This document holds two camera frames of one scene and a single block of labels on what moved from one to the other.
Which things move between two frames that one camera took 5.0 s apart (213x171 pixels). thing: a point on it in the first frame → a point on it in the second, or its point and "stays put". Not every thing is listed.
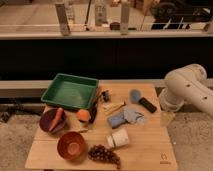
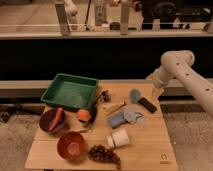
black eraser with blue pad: x=135 y=98 stays put
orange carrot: x=56 y=118 stays put
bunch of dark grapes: x=102 y=153 stays put
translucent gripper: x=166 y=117 → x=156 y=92
